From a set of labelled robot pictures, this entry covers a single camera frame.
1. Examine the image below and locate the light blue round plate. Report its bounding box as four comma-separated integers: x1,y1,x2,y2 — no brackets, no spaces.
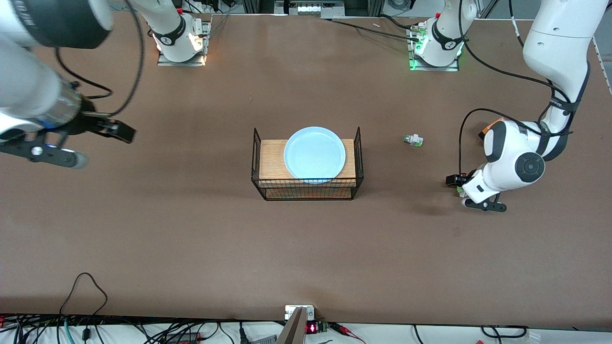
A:
284,126,346,184

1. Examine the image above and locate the wooden board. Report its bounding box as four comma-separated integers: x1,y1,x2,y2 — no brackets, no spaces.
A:
259,139,357,187

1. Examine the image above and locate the red clip lead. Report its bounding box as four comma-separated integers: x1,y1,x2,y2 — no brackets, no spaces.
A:
330,322,366,344

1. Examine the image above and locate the white power strip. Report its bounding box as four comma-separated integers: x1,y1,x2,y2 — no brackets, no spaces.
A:
295,2,346,15

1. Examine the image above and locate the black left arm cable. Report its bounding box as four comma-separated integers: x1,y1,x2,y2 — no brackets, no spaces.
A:
458,0,574,178

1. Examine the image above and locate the black wire basket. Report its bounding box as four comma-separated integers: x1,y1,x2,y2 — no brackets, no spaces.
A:
251,127,365,201

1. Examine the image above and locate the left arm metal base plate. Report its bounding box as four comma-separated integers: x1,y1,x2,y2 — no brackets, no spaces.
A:
407,24,460,72

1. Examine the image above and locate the black cable loop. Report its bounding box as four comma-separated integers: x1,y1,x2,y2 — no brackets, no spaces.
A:
481,325,529,339

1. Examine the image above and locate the thin black looped cable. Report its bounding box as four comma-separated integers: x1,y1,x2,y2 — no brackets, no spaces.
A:
60,272,109,318

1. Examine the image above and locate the black cable across table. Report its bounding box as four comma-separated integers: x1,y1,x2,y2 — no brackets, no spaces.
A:
318,14,424,41

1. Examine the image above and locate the small metal bracket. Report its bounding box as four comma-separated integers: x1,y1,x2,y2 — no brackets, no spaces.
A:
285,305,316,321

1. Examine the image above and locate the grey camera mount pole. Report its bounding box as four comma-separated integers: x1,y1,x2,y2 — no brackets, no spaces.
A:
276,307,307,344

